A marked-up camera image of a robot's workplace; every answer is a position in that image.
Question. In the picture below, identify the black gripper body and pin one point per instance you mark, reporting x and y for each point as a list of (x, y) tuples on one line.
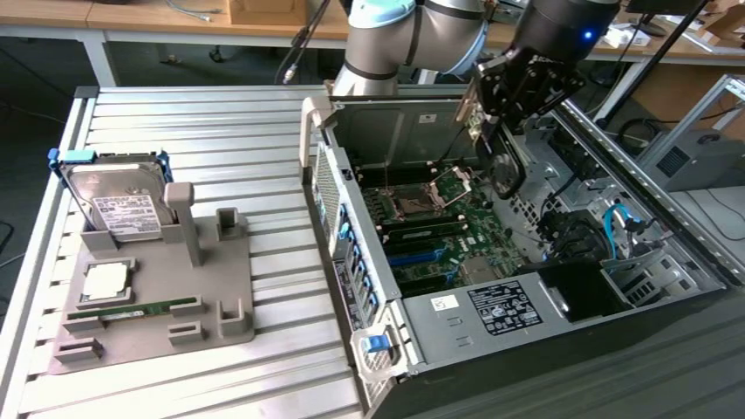
[(566, 30)]

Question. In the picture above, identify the green graphics card black fan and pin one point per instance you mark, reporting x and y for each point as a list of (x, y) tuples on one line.
[(505, 170)]

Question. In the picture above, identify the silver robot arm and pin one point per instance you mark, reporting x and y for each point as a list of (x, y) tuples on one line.
[(384, 43)]

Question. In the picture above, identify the white box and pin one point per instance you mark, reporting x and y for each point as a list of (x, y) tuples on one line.
[(631, 38)]

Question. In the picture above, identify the black stand pole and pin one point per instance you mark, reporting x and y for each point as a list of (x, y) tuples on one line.
[(639, 74)]

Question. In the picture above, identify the black monitor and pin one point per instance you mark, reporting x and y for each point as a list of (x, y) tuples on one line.
[(663, 5)]

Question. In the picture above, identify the open metal PC case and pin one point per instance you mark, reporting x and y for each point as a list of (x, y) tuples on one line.
[(406, 126)]

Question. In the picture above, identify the metal socket cover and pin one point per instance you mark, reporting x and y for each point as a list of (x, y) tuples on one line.
[(453, 183)]

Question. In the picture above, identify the brown cardboard box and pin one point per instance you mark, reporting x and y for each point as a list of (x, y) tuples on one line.
[(261, 11), (727, 22)]

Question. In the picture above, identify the grey computer tower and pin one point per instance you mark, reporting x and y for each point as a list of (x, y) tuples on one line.
[(698, 161)]

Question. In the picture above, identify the CPU socket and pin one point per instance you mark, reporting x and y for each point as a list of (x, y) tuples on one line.
[(414, 203)]

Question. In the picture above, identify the green motherboard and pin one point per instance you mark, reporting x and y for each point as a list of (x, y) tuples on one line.
[(482, 235)]

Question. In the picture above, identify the black RAM stick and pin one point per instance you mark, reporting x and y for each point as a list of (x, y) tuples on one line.
[(421, 232)]

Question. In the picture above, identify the silver chipset heat sink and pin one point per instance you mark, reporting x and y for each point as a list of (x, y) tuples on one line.
[(481, 269)]

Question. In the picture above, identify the grey power supply unit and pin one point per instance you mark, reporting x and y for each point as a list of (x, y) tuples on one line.
[(499, 310)]

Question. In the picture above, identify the blue case latch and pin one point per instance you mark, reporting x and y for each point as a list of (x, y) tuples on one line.
[(374, 342)]

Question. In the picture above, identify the hard disk blue caddy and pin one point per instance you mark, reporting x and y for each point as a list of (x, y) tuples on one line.
[(116, 196)]

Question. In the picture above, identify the grey plastic parts rack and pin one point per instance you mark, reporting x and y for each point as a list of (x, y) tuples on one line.
[(150, 279)]

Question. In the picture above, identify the green RAM stick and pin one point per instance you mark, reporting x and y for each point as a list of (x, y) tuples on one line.
[(136, 311)]

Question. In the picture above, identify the silver CPU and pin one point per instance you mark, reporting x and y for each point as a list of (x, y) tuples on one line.
[(105, 281)]

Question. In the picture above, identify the wooden desk white frame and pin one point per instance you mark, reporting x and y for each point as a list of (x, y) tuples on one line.
[(727, 52), (46, 17)]

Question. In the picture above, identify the aluminium profile frame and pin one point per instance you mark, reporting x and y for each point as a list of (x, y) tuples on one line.
[(727, 83)]

